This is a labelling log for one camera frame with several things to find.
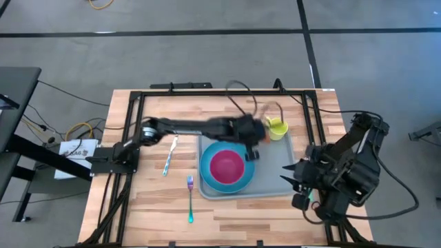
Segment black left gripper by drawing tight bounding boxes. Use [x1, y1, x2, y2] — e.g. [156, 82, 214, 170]
[236, 114, 267, 145]

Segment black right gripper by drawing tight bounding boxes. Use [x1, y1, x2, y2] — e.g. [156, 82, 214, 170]
[279, 146, 345, 194]

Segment yellow plastic cup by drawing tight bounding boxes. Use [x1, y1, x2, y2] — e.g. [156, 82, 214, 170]
[264, 116, 289, 141]

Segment grey plastic tray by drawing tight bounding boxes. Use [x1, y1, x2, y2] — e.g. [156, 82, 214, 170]
[196, 132, 298, 201]

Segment pink plastic bowl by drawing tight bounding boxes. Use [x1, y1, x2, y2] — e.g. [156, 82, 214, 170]
[209, 149, 246, 185]

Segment blue plastic plate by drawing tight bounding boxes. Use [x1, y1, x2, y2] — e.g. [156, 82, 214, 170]
[198, 140, 256, 194]

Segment teal handled knife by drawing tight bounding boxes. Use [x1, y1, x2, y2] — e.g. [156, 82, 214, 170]
[161, 134, 180, 178]

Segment iridescent purple fork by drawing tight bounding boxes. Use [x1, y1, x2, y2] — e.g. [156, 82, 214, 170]
[186, 174, 195, 225]

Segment black power strip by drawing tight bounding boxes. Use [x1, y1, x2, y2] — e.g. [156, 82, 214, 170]
[149, 81, 214, 90]

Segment grey stand leg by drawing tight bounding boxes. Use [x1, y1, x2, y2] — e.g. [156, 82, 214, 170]
[408, 119, 441, 143]

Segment white printed paper box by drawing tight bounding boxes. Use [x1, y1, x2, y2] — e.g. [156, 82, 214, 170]
[54, 138, 100, 181]

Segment black side table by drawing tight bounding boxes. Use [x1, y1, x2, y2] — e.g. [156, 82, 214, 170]
[0, 66, 94, 223]

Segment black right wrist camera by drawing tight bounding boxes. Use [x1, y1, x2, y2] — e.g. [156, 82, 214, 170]
[291, 193, 311, 211]

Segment black cable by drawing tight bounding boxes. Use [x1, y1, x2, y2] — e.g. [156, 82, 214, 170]
[225, 79, 259, 118]
[0, 190, 91, 207]
[344, 137, 420, 222]
[36, 79, 112, 107]
[273, 78, 383, 121]

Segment black aluminium table frame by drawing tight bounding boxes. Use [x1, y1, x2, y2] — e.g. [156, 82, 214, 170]
[77, 88, 375, 248]

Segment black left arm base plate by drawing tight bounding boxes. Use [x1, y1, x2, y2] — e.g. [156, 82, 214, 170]
[85, 141, 139, 175]

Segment yellow cable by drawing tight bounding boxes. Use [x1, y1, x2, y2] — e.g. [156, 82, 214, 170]
[64, 121, 94, 141]
[87, 0, 115, 10]

